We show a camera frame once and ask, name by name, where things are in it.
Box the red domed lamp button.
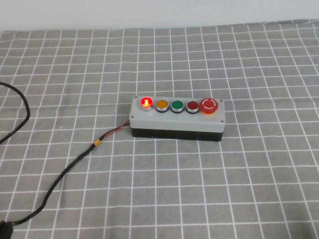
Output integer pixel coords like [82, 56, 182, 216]
[140, 96, 154, 112]

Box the yellow flat push button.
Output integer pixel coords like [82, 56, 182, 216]
[155, 99, 169, 114]

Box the grey black button control box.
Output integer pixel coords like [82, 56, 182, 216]
[129, 95, 226, 142]

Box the green flat push button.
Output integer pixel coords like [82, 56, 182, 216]
[170, 99, 185, 115]

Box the dark red flat push button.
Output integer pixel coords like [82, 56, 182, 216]
[185, 100, 200, 115]

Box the red mushroom emergency stop button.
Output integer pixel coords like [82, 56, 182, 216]
[199, 97, 220, 116]

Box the black power adapter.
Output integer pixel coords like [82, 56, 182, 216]
[0, 220, 13, 239]

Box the black red box power cable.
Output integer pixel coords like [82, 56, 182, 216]
[11, 119, 132, 226]

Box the black looped mains cable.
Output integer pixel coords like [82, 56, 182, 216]
[0, 82, 31, 145]

